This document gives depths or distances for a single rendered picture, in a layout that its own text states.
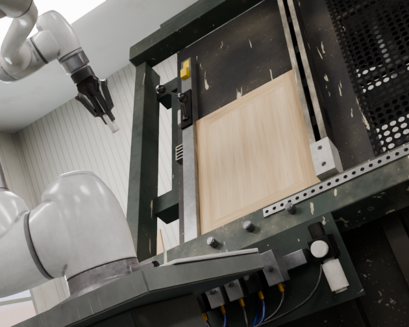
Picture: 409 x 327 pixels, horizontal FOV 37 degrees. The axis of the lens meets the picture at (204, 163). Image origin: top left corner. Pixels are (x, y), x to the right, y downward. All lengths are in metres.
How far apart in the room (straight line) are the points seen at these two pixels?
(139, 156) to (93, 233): 1.15
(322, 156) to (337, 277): 0.37
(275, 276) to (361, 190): 0.33
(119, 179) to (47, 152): 0.96
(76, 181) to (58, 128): 5.22
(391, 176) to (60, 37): 1.11
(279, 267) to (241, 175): 0.46
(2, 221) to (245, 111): 1.14
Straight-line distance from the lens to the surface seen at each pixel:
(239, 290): 1.70
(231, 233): 1.85
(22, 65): 2.04
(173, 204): 2.22
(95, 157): 6.17
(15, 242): 1.30
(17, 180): 6.60
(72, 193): 1.27
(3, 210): 1.33
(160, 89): 2.38
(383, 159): 1.72
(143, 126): 2.49
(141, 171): 2.32
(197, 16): 2.69
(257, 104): 2.19
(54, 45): 2.05
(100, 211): 1.26
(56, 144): 6.50
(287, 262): 1.70
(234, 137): 2.15
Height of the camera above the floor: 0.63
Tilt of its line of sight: 14 degrees up
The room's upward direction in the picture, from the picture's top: 20 degrees counter-clockwise
